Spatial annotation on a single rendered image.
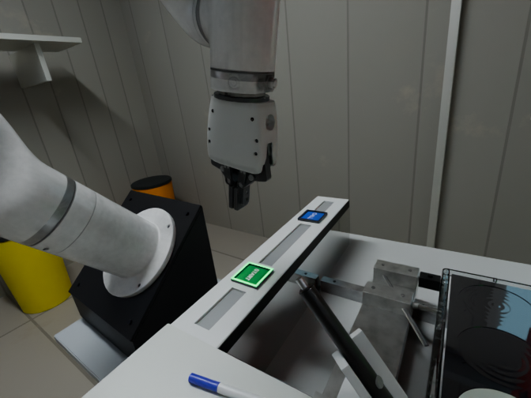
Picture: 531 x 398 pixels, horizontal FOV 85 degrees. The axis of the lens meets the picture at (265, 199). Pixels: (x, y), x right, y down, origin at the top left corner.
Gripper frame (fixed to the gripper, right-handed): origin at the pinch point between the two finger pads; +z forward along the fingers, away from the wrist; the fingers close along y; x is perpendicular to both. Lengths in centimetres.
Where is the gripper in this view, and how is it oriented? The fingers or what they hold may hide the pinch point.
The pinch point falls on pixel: (239, 195)
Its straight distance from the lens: 46.6
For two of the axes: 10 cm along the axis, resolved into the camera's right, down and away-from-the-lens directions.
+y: -8.4, -3.0, 4.5
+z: -0.7, 8.8, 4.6
